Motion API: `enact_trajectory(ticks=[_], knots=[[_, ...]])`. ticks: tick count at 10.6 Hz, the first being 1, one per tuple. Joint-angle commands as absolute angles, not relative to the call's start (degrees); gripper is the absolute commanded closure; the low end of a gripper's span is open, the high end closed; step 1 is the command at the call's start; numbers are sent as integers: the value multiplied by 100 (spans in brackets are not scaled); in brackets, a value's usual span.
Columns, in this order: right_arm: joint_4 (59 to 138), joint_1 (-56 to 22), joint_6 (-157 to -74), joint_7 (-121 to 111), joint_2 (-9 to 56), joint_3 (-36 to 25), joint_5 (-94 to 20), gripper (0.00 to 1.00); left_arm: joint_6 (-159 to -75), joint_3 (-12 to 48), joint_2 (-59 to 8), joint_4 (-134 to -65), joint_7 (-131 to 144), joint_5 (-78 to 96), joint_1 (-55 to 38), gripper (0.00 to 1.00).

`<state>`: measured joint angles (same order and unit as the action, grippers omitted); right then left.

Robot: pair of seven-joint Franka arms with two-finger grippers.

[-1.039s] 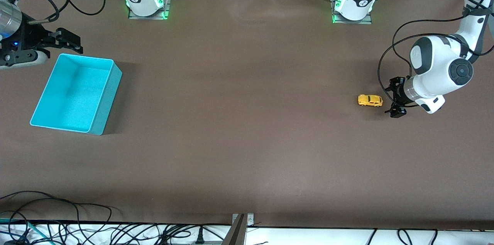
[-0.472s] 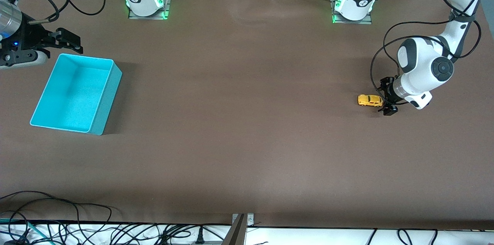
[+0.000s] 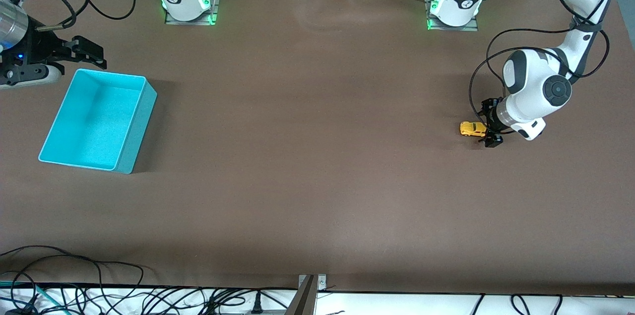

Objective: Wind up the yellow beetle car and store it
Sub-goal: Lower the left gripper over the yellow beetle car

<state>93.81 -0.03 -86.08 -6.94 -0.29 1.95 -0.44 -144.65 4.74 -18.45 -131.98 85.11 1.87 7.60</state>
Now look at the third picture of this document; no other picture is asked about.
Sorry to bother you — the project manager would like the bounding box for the yellow beetle toy car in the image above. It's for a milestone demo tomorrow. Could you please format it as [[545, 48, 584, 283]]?
[[460, 121, 490, 137]]

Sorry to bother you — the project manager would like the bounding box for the turquoise plastic bin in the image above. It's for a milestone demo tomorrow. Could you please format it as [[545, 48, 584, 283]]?
[[38, 68, 158, 175]]

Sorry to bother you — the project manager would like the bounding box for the table cover sheet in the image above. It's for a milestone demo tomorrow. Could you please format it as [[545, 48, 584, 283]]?
[[0, 0, 635, 296]]

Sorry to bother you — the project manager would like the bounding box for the black cable with metal plug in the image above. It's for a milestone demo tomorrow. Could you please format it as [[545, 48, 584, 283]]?
[[20, 0, 91, 30]]

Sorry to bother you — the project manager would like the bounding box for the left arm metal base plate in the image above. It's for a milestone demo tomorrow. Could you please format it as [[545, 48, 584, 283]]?
[[426, 0, 480, 32]]

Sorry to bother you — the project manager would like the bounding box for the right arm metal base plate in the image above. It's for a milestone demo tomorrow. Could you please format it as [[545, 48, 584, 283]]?
[[165, 0, 220, 26]]

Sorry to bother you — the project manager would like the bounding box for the curled black cable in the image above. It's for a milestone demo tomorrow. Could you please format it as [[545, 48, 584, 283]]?
[[510, 294, 564, 315]]

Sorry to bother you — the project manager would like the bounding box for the black cable over table edge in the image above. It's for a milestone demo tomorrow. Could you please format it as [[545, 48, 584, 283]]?
[[0, 245, 145, 315]]

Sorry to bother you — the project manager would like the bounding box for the metal table edge bracket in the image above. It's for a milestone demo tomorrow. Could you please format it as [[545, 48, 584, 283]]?
[[285, 274, 328, 315]]

